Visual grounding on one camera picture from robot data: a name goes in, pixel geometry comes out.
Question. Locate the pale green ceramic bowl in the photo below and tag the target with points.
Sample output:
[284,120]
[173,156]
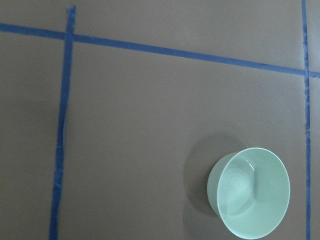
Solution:
[249,191]

